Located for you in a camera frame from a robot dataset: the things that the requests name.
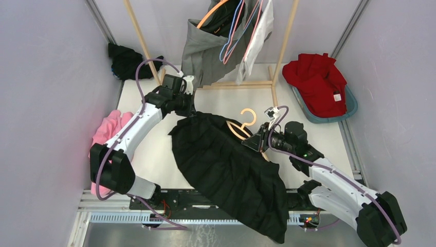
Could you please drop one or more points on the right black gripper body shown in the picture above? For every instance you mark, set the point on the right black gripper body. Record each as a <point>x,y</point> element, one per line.
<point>265,139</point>

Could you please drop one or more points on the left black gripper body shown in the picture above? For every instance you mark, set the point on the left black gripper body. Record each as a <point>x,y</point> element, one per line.
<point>182,105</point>

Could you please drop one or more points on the grey garment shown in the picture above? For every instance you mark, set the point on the grey garment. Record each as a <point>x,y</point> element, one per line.
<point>217,48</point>

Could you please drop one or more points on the orange plastic hanger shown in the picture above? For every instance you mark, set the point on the orange plastic hanger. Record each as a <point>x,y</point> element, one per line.
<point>211,12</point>

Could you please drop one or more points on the red garment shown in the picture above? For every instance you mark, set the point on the red garment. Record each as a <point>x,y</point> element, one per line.
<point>319,82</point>

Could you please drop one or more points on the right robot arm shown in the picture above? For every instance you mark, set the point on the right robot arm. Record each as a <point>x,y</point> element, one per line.
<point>375,216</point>

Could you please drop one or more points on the wooden clothes rack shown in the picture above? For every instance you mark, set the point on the wooden clothes rack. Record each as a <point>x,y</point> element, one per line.
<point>225,85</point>

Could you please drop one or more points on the pink wire hanger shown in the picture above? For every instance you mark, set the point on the pink wire hanger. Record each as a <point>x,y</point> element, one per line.
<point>259,7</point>

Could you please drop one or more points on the wooden hanger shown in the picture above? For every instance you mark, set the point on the wooden hanger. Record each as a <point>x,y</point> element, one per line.
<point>239,130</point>

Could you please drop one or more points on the white cable duct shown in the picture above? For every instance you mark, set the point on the white cable duct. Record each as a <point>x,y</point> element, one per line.
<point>148,218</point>

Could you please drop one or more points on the white skirt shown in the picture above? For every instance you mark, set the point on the white skirt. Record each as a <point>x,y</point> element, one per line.
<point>262,33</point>

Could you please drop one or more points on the black garment corner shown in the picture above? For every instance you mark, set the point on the black garment corner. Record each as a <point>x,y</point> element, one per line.
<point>125,62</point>
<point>233,177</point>

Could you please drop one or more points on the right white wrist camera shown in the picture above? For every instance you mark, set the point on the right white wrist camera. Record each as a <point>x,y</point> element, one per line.
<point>273,114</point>

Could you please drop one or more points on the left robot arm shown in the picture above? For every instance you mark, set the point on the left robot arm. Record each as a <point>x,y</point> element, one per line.
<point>110,163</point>

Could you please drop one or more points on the pink garment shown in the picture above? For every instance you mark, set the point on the pink garment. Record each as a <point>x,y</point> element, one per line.
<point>110,126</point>

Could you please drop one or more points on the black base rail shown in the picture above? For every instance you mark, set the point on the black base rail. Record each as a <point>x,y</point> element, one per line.
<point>189,204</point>

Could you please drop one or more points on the teal laundry basket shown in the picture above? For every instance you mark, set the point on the teal laundry basket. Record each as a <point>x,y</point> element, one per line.
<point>350,100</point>

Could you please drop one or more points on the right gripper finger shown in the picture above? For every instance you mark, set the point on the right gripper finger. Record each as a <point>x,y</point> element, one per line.
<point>252,143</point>
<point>260,134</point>

